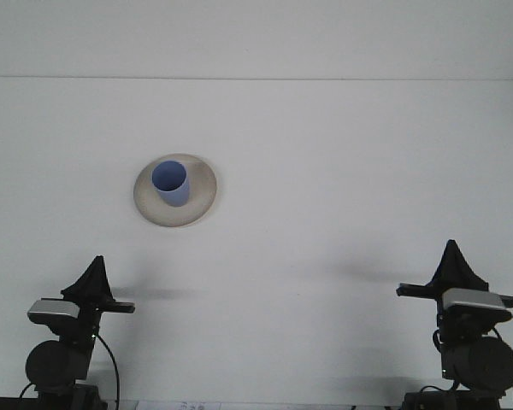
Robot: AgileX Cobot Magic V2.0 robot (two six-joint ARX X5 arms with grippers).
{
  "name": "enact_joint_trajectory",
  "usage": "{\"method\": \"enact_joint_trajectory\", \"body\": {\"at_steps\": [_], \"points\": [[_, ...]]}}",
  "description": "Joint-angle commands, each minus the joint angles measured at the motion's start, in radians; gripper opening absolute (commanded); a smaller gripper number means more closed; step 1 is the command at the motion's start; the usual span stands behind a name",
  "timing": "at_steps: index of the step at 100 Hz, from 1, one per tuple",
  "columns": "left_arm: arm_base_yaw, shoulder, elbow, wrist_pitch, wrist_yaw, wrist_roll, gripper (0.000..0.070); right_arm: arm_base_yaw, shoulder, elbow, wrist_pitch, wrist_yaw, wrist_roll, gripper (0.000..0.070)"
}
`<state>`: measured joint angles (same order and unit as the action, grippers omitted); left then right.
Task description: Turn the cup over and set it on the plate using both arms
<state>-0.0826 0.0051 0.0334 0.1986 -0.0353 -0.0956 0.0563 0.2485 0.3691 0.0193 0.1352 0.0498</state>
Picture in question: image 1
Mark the pale blue cup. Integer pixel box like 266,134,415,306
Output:
150,160,192,208

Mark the pale round plate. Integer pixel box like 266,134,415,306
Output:
133,152,219,229

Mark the white printed paper sheet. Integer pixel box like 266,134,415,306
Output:
135,400,223,410

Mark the arm grey camera box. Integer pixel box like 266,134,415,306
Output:
27,298,80,325
440,288,510,312

